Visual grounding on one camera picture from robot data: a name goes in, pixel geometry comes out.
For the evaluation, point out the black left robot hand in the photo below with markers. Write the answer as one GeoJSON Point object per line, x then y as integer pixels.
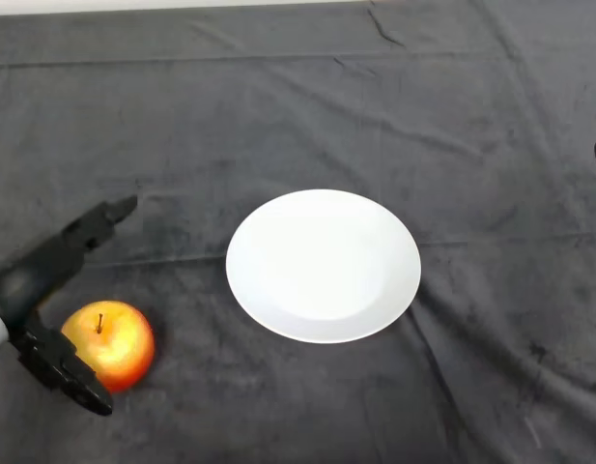
{"type": "Point", "coordinates": [34, 275]}

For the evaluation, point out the red yellow apple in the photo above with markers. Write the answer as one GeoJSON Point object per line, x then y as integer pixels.
{"type": "Point", "coordinates": [121, 340]}

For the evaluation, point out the white round plate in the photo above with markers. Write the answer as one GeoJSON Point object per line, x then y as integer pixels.
{"type": "Point", "coordinates": [322, 266]}

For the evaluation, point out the black cloth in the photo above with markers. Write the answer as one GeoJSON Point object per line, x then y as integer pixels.
{"type": "Point", "coordinates": [297, 121]}

